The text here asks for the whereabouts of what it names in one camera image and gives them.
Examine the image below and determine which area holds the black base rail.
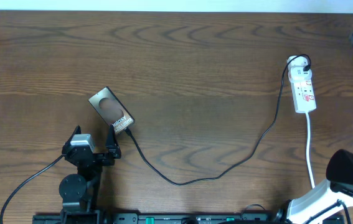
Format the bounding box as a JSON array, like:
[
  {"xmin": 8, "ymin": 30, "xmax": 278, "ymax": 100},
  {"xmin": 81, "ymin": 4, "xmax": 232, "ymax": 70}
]
[{"xmin": 32, "ymin": 212, "xmax": 272, "ymax": 224}]

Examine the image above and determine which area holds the Galaxy S25 Ultra smartphone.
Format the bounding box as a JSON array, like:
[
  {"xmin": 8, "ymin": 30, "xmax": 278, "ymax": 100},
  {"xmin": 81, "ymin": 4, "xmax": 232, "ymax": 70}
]
[{"xmin": 88, "ymin": 86, "xmax": 135, "ymax": 134}]

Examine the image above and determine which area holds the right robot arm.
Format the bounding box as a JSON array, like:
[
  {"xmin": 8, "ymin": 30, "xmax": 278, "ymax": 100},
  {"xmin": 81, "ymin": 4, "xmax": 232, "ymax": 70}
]
[{"xmin": 273, "ymin": 54, "xmax": 353, "ymax": 223}]

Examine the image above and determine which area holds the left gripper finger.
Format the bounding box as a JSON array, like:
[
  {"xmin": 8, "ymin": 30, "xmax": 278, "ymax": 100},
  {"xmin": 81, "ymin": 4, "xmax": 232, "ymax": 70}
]
[
  {"xmin": 62, "ymin": 125, "xmax": 81, "ymax": 153},
  {"xmin": 105, "ymin": 124, "xmax": 121, "ymax": 159}
]

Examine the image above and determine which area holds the white power strip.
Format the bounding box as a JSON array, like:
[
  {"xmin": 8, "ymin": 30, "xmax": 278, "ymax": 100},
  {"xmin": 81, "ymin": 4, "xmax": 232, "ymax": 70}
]
[{"xmin": 287, "ymin": 55, "xmax": 316, "ymax": 114}]

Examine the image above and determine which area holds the black USB charging cable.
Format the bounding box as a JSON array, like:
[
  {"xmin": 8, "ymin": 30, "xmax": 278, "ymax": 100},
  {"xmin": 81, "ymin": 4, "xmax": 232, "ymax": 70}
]
[{"xmin": 123, "ymin": 54, "xmax": 312, "ymax": 187}]

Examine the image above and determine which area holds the white USB plug adapter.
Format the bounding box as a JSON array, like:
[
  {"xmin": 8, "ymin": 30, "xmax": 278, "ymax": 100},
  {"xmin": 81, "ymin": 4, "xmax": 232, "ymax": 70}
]
[{"xmin": 288, "ymin": 66, "xmax": 312, "ymax": 83}]

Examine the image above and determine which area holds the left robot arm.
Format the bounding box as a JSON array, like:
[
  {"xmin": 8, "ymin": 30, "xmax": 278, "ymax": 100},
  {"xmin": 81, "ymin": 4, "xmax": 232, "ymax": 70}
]
[{"xmin": 59, "ymin": 126, "xmax": 121, "ymax": 224}]

